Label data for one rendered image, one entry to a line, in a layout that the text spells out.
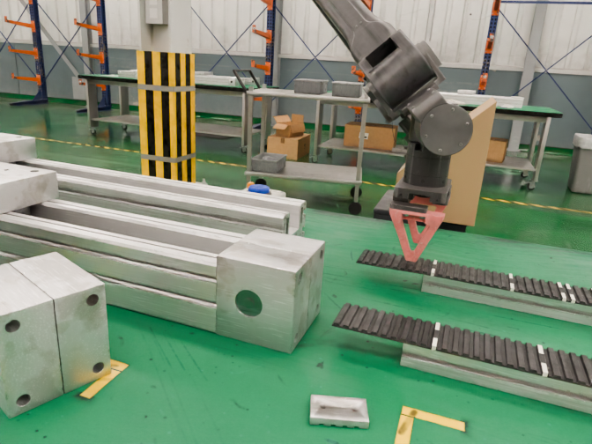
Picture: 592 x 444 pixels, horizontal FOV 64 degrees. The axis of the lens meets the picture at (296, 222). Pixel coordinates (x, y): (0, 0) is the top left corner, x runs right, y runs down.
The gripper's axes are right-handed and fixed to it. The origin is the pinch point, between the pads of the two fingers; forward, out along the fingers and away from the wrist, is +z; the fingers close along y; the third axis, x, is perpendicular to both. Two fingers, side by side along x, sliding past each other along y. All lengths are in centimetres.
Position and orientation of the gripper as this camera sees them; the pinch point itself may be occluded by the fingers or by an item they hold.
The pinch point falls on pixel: (415, 246)
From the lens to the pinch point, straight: 69.1
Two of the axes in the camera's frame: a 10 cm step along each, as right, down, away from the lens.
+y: -3.6, 2.6, -9.0
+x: 9.3, 1.6, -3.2
